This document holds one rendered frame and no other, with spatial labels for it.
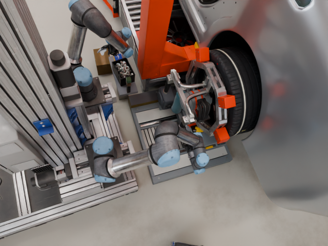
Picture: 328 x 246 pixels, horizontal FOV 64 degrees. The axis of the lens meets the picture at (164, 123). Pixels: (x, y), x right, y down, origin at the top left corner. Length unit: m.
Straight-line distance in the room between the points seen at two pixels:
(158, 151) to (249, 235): 1.65
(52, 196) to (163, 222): 0.98
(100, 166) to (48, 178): 0.43
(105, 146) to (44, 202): 1.01
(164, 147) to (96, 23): 0.76
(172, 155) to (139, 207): 1.31
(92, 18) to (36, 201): 1.52
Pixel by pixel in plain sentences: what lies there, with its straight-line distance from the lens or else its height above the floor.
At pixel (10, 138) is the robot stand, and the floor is 1.23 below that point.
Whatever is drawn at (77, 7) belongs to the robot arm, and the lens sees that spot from 1.62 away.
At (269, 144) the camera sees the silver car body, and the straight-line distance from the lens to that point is 1.77.
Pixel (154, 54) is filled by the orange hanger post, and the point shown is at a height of 0.85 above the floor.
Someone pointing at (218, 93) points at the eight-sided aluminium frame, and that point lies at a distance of 1.72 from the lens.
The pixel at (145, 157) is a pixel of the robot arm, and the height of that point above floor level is 1.21.
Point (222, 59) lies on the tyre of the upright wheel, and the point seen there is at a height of 1.16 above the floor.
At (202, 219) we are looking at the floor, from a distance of 2.61.
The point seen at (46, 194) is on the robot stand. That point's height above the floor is 0.21.
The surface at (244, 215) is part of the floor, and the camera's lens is 2.75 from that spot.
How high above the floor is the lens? 2.51
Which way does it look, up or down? 65 degrees down
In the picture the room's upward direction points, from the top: 18 degrees clockwise
